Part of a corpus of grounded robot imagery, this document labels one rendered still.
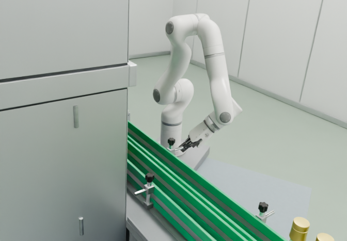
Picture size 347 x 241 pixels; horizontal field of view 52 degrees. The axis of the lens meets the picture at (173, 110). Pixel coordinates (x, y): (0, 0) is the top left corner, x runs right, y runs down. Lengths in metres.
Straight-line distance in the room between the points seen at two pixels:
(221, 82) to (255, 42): 4.04
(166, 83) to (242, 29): 4.00
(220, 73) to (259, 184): 0.71
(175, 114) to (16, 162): 1.15
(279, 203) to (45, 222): 1.19
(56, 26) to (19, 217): 0.48
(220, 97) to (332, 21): 3.48
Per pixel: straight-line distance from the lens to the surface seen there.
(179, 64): 1.76
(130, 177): 1.33
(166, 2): 6.95
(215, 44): 1.54
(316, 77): 5.01
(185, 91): 1.88
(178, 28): 1.63
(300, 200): 1.94
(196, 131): 1.60
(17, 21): 0.81
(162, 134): 1.98
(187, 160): 1.98
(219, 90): 1.50
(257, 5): 5.52
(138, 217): 1.20
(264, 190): 1.94
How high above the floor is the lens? 1.83
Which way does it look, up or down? 24 degrees down
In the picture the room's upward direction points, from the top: 4 degrees clockwise
